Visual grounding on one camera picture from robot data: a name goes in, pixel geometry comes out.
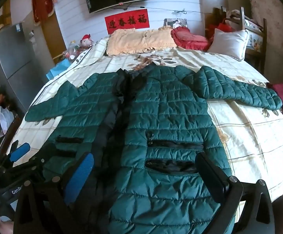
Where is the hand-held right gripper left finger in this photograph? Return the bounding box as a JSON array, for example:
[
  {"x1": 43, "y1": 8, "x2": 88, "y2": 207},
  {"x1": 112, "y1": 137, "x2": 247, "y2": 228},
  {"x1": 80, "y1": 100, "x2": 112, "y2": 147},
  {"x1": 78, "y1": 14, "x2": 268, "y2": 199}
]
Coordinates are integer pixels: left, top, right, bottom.
[{"x1": 16, "y1": 152, "x2": 95, "y2": 234}]

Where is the red ruffled cushion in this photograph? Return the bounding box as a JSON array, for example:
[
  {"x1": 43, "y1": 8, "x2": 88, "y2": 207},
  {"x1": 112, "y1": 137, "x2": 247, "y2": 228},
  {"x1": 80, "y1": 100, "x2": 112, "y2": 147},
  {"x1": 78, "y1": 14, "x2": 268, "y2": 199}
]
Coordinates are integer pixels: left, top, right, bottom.
[{"x1": 171, "y1": 26, "x2": 211, "y2": 51}]

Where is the floral curtain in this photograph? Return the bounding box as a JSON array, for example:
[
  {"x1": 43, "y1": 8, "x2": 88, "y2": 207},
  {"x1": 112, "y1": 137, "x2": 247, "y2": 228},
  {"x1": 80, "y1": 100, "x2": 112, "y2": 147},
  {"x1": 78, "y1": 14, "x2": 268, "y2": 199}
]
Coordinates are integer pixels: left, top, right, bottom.
[{"x1": 247, "y1": 0, "x2": 283, "y2": 47}]

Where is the clear plastic bottle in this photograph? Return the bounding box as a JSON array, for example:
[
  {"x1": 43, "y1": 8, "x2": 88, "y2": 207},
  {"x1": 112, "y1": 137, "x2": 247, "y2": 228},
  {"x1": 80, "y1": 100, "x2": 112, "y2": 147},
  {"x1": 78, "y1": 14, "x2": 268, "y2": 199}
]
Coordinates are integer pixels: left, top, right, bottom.
[{"x1": 68, "y1": 41, "x2": 81, "y2": 55}]

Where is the wooden door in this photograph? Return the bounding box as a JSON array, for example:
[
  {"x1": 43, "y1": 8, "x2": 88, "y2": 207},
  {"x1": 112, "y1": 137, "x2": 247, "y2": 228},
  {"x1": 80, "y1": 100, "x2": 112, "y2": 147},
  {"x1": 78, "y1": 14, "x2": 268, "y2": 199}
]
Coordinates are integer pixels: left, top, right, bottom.
[{"x1": 51, "y1": 12, "x2": 67, "y2": 59}]

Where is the grey refrigerator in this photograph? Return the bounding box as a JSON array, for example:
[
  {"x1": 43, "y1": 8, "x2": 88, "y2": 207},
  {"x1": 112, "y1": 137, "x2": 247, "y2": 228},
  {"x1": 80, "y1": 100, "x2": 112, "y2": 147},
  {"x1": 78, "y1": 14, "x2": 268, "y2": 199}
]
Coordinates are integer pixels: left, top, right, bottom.
[{"x1": 0, "y1": 23, "x2": 51, "y2": 113}]

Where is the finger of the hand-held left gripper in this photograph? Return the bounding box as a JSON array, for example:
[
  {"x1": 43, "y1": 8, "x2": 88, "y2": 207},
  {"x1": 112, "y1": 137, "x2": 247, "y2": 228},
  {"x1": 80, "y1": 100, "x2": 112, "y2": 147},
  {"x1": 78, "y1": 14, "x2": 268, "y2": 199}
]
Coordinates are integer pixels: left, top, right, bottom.
[
  {"x1": 7, "y1": 143, "x2": 59, "y2": 176},
  {"x1": 0, "y1": 140, "x2": 31, "y2": 175}
]

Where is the floral checked bed sheet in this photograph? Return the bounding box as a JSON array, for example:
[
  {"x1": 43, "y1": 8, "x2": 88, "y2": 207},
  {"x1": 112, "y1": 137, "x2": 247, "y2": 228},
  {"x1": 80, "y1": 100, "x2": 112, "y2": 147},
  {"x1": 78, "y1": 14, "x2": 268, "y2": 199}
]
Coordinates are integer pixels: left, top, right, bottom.
[{"x1": 3, "y1": 35, "x2": 283, "y2": 225}]

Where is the dark green quilted jacket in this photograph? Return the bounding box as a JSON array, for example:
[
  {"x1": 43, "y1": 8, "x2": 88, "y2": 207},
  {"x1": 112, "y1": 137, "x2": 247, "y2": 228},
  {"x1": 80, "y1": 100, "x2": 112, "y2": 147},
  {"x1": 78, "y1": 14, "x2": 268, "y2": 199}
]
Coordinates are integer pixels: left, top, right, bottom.
[{"x1": 25, "y1": 65, "x2": 283, "y2": 234}]

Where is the blue paper bag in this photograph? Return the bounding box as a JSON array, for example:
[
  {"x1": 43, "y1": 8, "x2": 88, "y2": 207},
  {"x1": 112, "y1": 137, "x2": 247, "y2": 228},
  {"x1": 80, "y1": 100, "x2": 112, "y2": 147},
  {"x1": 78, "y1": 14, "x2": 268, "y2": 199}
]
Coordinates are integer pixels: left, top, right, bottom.
[{"x1": 49, "y1": 58, "x2": 71, "y2": 78}]

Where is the peach ruffled pillow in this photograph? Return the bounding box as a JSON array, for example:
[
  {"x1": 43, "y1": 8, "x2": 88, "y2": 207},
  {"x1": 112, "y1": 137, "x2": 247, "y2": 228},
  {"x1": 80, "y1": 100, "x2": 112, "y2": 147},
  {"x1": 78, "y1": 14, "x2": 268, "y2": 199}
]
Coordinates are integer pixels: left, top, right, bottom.
[{"x1": 106, "y1": 28, "x2": 178, "y2": 56}]

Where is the red hanging wall decoration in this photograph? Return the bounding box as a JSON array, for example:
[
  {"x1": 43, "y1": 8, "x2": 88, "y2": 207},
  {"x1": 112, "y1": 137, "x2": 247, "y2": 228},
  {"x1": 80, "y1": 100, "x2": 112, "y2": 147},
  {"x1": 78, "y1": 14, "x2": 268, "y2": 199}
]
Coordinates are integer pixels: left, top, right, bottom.
[{"x1": 29, "y1": 0, "x2": 55, "y2": 25}]

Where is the red wall banner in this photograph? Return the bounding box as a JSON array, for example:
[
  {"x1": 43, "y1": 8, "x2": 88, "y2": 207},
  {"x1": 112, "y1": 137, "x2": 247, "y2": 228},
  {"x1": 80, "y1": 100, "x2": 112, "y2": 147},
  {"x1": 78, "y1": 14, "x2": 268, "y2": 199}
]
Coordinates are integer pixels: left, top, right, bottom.
[{"x1": 104, "y1": 9, "x2": 149, "y2": 35}]

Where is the framed photo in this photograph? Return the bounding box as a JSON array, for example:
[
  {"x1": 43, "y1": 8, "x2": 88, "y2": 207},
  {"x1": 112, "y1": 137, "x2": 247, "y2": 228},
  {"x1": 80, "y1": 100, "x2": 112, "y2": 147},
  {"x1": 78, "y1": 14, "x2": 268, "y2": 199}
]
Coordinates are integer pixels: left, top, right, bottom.
[{"x1": 163, "y1": 18, "x2": 188, "y2": 30}]

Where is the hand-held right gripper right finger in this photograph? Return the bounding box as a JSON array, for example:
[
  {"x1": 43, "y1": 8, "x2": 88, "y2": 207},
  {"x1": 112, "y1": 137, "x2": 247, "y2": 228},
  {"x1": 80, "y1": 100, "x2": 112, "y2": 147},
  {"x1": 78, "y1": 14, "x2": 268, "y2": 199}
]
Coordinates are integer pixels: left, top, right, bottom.
[{"x1": 195, "y1": 152, "x2": 275, "y2": 234}]

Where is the white pillow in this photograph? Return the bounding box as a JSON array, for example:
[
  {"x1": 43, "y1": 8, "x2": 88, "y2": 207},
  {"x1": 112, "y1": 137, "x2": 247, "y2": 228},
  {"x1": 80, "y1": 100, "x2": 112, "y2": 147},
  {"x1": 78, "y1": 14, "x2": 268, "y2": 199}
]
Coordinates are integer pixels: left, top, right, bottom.
[{"x1": 206, "y1": 28, "x2": 250, "y2": 61}]

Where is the white plastic bag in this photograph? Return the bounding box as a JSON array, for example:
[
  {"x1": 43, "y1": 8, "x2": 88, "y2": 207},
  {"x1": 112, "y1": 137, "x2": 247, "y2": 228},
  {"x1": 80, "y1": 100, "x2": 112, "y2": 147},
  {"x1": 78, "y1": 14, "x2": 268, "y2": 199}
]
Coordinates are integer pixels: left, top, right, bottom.
[{"x1": 0, "y1": 106, "x2": 15, "y2": 134}]

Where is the red-capped plush toy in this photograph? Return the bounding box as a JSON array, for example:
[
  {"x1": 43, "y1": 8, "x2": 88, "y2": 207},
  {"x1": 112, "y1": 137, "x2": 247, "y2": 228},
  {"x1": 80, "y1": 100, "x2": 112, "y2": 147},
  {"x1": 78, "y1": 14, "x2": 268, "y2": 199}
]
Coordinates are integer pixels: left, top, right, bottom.
[{"x1": 79, "y1": 34, "x2": 94, "y2": 49}]

